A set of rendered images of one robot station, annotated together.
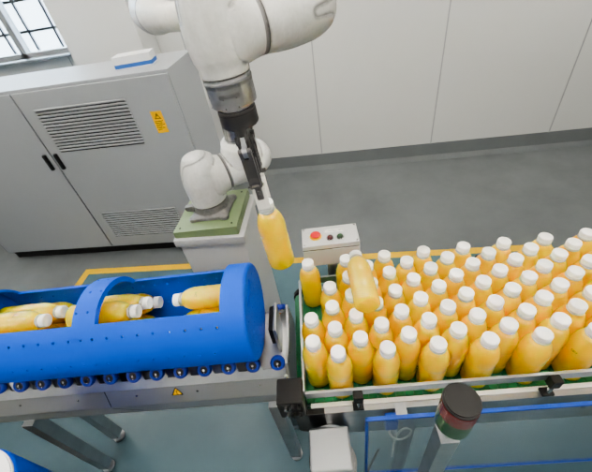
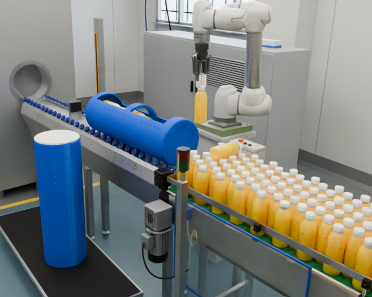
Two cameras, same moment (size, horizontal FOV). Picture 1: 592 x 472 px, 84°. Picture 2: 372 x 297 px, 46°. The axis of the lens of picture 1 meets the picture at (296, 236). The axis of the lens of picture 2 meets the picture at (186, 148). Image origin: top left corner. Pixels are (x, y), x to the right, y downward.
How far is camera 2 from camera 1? 1.86 m
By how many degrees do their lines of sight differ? 42
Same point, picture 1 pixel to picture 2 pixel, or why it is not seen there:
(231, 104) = (196, 39)
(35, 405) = (94, 147)
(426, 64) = not seen: outside the picture
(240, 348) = (159, 142)
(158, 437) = (119, 246)
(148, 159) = not seen: hidden behind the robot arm
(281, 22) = (218, 19)
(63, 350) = (116, 115)
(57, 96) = (215, 50)
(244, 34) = (205, 19)
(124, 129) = (236, 81)
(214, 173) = (229, 99)
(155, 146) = not seen: hidden behind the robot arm
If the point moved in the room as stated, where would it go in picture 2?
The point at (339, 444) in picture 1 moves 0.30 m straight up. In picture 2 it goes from (162, 206) to (163, 152)
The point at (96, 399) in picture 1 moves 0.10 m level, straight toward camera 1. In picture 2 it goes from (111, 155) to (112, 160)
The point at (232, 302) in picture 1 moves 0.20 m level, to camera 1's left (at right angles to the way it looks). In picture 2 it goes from (169, 123) to (146, 115)
